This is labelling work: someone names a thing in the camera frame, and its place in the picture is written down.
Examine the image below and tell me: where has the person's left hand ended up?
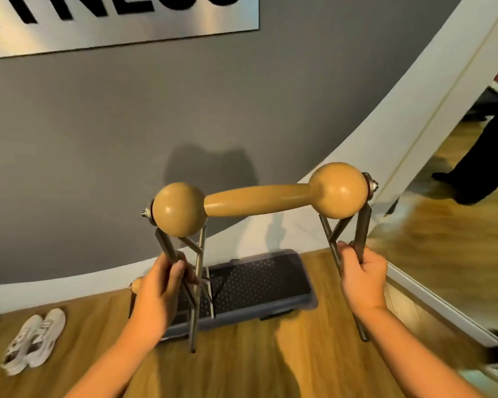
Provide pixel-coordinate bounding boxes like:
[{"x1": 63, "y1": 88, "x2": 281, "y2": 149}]
[{"x1": 129, "y1": 250, "x2": 200, "y2": 341}]

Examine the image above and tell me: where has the person's right hand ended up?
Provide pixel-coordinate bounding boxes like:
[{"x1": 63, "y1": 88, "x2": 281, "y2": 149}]
[{"x1": 337, "y1": 241, "x2": 389, "y2": 318}]

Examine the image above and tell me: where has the wooden roller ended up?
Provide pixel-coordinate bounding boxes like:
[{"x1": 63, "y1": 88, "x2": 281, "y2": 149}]
[{"x1": 141, "y1": 162, "x2": 379, "y2": 354}]

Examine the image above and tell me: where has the person's left forearm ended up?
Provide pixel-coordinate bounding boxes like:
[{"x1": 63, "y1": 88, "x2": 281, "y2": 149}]
[{"x1": 64, "y1": 322, "x2": 165, "y2": 398}]

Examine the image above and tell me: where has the person's right forearm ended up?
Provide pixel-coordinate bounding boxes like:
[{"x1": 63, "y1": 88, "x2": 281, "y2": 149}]
[{"x1": 355, "y1": 304, "x2": 484, "y2": 398}]

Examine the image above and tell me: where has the black and grey step platform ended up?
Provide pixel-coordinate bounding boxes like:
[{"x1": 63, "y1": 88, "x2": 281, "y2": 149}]
[{"x1": 162, "y1": 249, "x2": 319, "y2": 340}]

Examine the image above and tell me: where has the white sneaker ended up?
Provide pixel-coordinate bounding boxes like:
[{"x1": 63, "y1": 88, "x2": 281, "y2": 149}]
[
  {"x1": 25, "y1": 308, "x2": 67, "y2": 368},
  {"x1": 1, "y1": 314, "x2": 45, "y2": 377}
]

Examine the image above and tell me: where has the white frame rail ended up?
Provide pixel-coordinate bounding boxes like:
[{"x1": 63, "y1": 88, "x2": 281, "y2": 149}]
[{"x1": 387, "y1": 262, "x2": 498, "y2": 349}]

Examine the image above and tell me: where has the brushed metal wall sign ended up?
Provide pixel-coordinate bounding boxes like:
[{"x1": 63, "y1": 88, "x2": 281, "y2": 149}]
[{"x1": 0, "y1": 0, "x2": 260, "y2": 60}]

